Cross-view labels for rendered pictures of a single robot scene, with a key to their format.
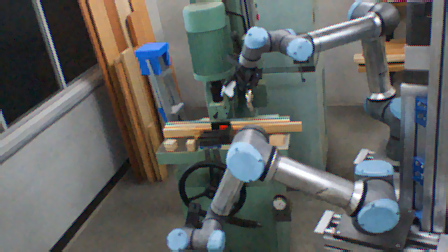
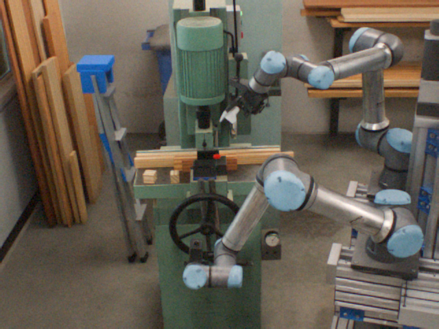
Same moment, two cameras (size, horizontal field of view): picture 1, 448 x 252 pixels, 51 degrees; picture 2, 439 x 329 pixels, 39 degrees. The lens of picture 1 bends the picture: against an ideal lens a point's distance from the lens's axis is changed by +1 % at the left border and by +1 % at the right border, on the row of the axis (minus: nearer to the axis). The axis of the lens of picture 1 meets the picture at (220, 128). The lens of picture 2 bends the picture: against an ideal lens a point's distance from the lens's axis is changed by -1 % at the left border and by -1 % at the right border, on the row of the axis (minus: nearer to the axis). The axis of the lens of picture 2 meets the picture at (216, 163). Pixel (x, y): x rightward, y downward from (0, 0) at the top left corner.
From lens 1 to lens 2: 0.65 m
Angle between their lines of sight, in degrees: 14
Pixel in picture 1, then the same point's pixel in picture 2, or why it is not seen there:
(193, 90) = not seen: hidden behind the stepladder
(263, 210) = (250, 249)
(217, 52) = (213, 73)
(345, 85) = (287, 111)
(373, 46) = (374, 75)
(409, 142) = (418, 173)
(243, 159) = (286, 188)
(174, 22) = (82, 26)
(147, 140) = (66, 173)
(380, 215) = (409, 240)
